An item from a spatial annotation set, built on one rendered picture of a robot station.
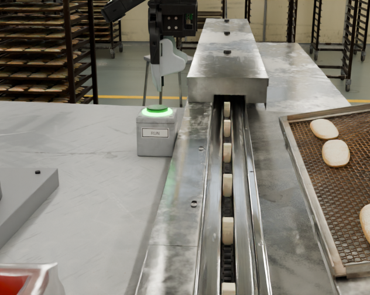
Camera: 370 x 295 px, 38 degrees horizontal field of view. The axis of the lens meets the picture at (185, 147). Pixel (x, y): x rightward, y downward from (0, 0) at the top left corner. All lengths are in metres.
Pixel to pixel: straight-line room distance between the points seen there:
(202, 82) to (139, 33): 6.69
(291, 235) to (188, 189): 0.15
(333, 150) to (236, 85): 0.45
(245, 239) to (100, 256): 0.18
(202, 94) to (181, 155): 0.35
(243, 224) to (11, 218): 0.30
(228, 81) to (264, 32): 6.61
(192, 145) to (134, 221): 0.22
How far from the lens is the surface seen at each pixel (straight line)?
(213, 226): 0.68
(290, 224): 0.76
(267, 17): 7.78
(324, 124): 0.91
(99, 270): 0.65
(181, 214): 0.68
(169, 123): 0.97
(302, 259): 0.68
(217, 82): 1.20
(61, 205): 0.82
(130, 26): 7.89
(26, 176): 0.86
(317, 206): 0.65
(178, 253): 0.60
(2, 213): 0.75
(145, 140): 0.99
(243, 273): 0.59
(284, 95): 1.50
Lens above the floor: 1.16
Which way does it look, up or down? 19 degrees down
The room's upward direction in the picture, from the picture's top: straight up
